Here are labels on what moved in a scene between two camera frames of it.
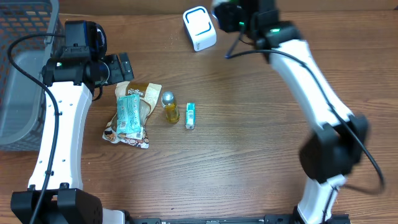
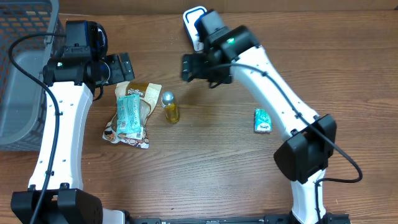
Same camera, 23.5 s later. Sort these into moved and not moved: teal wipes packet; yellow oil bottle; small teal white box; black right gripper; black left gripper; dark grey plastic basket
Moved: small teal white box; black right gripper
Not moved: teal wipes packet; yellow oil bottle; dark grey plastic basket; black left gripper
